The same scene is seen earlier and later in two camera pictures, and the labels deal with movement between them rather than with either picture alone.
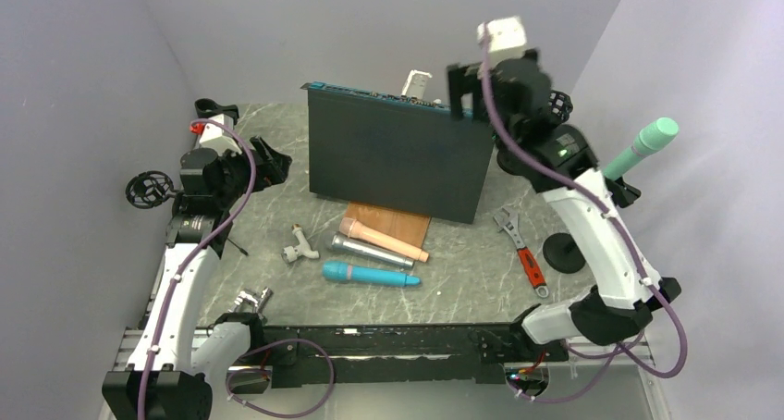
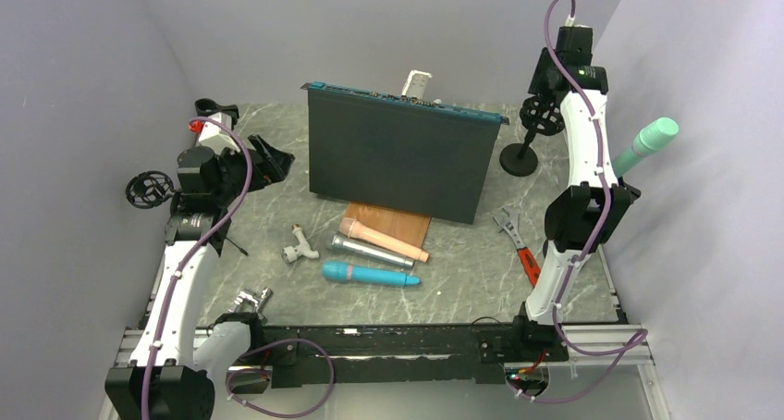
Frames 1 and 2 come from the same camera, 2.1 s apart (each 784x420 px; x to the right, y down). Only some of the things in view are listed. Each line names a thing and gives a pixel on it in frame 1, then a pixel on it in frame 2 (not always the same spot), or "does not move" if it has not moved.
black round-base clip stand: [206, 106] does not move
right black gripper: [465, 79] → [539, 85]
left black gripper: [274, 168] does not move
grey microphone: [343, 242] does not move
